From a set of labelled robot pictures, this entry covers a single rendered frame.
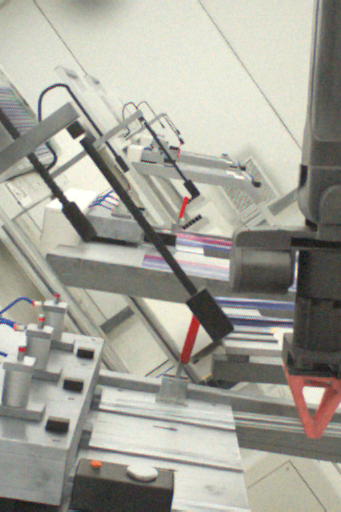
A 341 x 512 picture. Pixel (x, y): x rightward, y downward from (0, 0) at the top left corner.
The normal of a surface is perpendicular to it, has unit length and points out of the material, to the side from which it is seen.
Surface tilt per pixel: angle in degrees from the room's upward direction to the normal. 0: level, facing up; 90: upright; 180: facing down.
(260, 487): 90
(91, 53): 90
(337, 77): 89
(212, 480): 45
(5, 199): 90
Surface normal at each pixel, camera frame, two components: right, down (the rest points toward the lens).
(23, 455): 0.00, 0.15
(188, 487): 0.16, -0.98
